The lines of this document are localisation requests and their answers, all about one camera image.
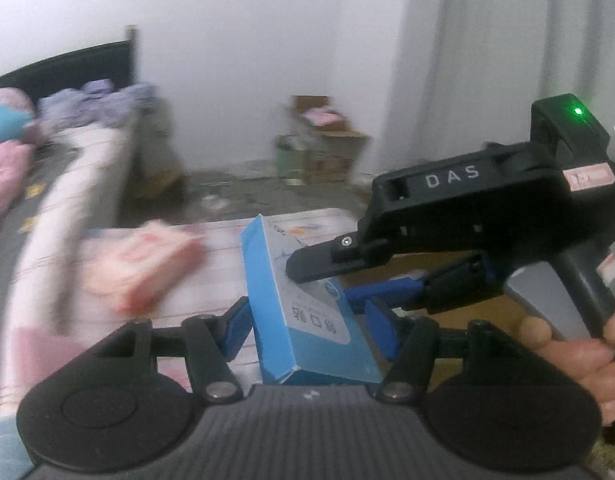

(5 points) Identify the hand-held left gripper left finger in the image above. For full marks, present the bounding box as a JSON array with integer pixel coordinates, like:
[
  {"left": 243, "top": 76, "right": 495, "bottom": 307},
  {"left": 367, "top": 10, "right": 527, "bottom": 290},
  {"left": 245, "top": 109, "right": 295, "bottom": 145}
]
[{"left": 92, "top": 297, "right": 253, "bottom": 405}]

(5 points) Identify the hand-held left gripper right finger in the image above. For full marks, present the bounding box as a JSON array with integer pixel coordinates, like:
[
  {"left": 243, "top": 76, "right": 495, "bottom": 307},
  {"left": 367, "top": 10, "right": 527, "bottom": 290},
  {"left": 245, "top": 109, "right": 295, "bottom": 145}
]
[{"left": 365, "top": 297, "right": 531, "bottom": 403}]

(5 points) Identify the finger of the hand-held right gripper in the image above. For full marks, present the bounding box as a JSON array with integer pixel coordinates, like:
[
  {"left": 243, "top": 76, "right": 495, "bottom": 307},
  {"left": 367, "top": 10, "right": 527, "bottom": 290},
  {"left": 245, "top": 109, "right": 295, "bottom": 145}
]
[
  {"left": 286, "top": 232, "right": 388, "bottom": 283},
  {"left": 343, "top": 252, "right": 505, "bottom": 315}
]

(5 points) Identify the blue paper box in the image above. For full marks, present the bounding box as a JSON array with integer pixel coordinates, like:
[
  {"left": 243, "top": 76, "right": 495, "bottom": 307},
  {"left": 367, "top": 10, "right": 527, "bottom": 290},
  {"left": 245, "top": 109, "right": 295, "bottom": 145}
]
[{"left": 240, "top": 214, "right": 384, "bottom": 387}]

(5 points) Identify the person's right hand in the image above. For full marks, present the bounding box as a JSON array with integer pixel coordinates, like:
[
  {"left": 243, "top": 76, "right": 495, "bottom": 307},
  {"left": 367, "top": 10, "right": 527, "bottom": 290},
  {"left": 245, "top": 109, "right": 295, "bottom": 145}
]
[{"left": 520, "top": 305, "right": 615, "bottom": 426}]

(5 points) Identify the pale plaid bed sheet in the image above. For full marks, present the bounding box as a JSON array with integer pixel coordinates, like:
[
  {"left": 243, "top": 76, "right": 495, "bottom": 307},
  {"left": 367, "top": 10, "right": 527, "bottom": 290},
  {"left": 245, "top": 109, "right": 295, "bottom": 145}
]
[{"left": 52, "top": 208, "right": 368, "bottom": 396}]

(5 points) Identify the green container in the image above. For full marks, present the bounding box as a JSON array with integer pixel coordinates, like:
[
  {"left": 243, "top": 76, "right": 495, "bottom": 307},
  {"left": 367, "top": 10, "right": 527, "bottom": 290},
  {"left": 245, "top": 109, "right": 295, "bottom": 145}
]
[{"left": 274, "top": 134, "right": 308, "bottom": 186}]

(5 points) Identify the brown cardboard box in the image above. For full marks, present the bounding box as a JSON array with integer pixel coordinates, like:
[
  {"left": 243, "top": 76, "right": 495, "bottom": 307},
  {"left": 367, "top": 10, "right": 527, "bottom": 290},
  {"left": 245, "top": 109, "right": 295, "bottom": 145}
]
[{"left": 307, "top": 129, "right": 373, "bottom": 183}]

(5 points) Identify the pink wet wipes pack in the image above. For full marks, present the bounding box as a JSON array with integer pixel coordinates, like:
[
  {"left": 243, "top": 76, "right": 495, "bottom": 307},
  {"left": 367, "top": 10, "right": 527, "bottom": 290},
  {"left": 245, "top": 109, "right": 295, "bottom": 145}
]
[{"left": 82, "top": 220, "right": 208, "bottom": 313}]

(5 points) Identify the white curtain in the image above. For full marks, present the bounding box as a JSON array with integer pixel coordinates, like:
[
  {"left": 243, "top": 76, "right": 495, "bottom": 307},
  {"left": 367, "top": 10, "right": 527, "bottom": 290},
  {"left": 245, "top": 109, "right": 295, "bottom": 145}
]
[{"left": 387, "top": 0, "right": 615, "bottom": 176}]

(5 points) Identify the olive grey garment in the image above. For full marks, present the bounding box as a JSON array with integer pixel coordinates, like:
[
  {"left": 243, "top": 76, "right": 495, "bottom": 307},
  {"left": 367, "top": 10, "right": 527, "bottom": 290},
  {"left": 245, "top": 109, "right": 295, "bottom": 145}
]
[{"left": 137, "top": 95, "right": 185, "bottom": 196}]

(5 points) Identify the rolled white fringed blanket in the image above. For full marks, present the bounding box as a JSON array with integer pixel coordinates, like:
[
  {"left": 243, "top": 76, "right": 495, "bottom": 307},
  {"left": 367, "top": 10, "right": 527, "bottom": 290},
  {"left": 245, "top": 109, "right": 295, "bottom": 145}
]
[{"left": 0, "top": 120, "right": 138, "bottom": 411}]

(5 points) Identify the pile of purple clothes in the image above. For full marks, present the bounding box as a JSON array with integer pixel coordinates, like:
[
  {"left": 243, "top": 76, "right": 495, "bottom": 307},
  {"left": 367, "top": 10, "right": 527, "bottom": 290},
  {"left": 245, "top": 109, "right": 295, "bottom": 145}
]
[{"left": 37, "top": 80, "right": 155, "bottom": 128}]

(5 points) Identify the pink grey floral quilt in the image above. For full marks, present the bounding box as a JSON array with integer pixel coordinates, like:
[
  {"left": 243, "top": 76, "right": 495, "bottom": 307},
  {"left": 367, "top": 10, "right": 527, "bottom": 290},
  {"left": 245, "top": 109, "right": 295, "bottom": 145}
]
[{"left": 0, "top": 87, "right": 35, "bottom": 228}]

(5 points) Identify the dark bed headboard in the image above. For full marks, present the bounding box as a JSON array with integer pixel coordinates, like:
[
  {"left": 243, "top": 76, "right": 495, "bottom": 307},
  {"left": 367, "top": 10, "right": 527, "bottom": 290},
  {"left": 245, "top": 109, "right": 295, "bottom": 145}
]
[{"left": 0, "top": 40, "right": 138, "bottom": 106}]

